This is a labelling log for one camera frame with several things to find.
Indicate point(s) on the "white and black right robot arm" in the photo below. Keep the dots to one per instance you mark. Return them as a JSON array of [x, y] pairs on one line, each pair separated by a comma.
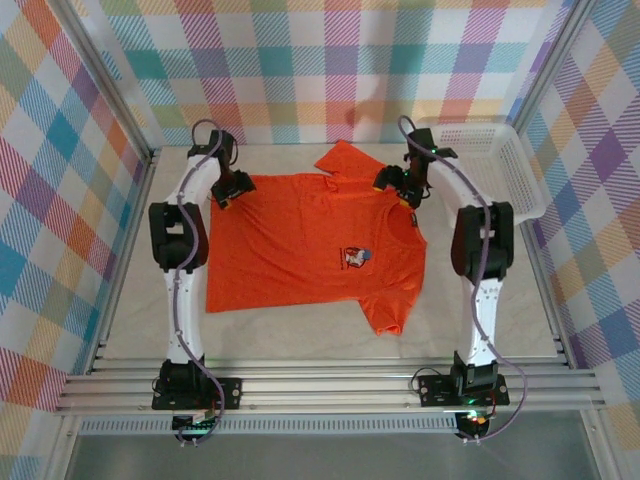
[[500, 240]]

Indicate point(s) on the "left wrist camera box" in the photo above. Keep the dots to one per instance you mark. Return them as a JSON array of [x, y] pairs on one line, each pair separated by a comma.
[[225, 142]]

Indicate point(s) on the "orange t-shirt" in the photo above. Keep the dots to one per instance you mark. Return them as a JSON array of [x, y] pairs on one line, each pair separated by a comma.
[[300, 250]]

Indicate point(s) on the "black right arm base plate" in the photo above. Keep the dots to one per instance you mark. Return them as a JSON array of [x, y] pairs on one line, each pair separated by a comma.
[[435, 392]]

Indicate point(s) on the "grey metal sheet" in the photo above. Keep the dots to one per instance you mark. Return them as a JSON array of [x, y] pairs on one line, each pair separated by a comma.
[[325, 457]]

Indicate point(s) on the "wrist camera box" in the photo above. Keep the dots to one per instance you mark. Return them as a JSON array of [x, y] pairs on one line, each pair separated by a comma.
[[421, 142], [225, 142]]

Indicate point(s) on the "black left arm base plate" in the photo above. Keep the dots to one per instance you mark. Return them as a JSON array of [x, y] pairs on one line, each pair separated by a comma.
[[227, 392]]

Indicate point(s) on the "aluminium frame post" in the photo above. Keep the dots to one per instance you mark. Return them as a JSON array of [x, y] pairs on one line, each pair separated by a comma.
[[106, 75], [551, 65]]

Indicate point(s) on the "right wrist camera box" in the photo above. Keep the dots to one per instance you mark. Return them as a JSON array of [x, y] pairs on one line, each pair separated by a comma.
[[421, 142]]

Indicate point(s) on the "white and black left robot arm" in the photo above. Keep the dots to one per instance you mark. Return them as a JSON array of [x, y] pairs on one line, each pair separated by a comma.
[[167, 245]]

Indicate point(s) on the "white plastic basket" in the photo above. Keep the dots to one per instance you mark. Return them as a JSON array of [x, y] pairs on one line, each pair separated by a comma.
[[520, 165]]

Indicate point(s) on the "aluminium side rail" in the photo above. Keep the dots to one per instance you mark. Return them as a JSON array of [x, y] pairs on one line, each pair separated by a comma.
[[531, 242], [127, 250]]

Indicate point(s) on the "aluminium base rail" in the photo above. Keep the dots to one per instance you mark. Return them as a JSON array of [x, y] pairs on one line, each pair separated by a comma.
[[325, 390]]

